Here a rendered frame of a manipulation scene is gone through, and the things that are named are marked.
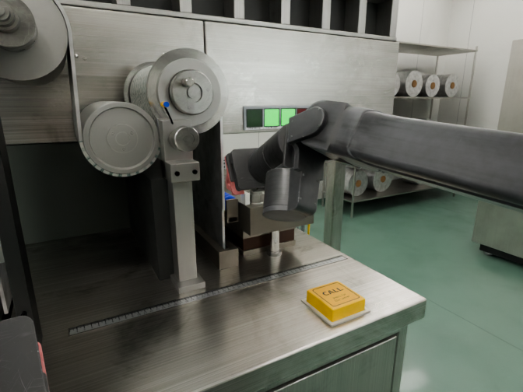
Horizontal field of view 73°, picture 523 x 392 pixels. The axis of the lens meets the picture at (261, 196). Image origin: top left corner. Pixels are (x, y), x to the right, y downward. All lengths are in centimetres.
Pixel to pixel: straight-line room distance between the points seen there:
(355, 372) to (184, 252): 37
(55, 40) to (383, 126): 49
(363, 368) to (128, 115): 60
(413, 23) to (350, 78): 398
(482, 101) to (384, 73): 406
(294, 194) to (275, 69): 73
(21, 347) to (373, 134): 32
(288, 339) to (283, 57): 83
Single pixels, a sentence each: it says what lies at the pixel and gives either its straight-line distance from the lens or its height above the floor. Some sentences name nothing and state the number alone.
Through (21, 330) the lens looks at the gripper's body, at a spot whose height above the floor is 114.
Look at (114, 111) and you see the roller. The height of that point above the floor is 122.
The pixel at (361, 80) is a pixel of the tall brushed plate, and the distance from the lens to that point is 134.
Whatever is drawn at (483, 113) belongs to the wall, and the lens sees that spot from 540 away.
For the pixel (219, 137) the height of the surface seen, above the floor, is 117.
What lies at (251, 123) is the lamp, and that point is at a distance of 107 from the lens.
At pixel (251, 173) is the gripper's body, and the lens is 54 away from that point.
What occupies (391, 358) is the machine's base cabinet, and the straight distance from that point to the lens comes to 76.
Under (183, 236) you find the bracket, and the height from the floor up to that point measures 100.
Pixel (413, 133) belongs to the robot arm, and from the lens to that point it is 36.
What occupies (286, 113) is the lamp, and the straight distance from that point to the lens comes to 113.
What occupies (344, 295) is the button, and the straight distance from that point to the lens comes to 62.
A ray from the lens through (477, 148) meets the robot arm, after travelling 33.
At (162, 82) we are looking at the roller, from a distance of 64.
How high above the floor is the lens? 124
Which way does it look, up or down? 15 degrees down
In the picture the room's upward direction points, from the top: straight up
